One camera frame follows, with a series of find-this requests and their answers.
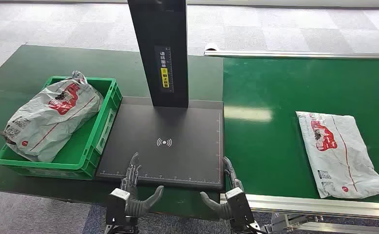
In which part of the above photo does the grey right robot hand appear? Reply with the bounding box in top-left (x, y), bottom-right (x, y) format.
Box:
top-left (200, 156), bottom-right (245, 220)

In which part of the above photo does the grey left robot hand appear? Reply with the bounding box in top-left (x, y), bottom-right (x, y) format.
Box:
top-left (120, 152), bottom-right (165, 218)

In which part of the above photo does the grey red-print mailer package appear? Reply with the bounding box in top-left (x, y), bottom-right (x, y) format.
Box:
top-left (295, 111), bottom-right (379, 199)

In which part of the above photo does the green conveyor belt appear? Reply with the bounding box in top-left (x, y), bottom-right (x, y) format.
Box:
top-left (223, 57), bottom-right (379, 205)

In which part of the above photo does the crumpled grey mailer package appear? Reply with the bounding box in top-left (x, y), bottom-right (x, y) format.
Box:
top-left (0, 70), bottom-right (104, 163)

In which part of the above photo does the black scanner platform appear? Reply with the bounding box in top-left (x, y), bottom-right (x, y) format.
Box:
top-left (95, 96), bottom-right (226, 191)

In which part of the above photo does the green plastic crate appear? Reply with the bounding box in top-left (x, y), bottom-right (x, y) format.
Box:
top-left (0, 76), bottom-right (123, 181)

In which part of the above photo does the yellow column label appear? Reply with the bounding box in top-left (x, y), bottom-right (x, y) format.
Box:
top-left (160, 67), bottom-right (171, 89)

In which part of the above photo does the black scanner column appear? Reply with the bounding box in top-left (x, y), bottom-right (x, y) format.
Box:
top-left (127, 0), bottom-right (190, 109)

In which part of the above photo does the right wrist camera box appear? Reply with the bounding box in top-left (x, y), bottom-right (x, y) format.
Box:
top-left (225, 187), bottom-right (257, 232)

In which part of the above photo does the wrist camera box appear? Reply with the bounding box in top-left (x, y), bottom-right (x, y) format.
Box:
top-left (225, 187), bottom-right (257, 232)
top-left (106, 188), bottom-right (131, 226)

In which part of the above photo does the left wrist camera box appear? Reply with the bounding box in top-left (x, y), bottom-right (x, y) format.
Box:
top-left (106, 188), bottom-right (131, 226)

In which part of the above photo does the wide silver conveyor rail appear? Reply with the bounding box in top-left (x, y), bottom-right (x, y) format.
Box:
top-left (220, 193), bottom-right (379, 222)

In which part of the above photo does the thin silver conveyor rail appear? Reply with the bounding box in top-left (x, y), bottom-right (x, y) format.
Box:
top-left (204, 50), bottom-right (379, 60)

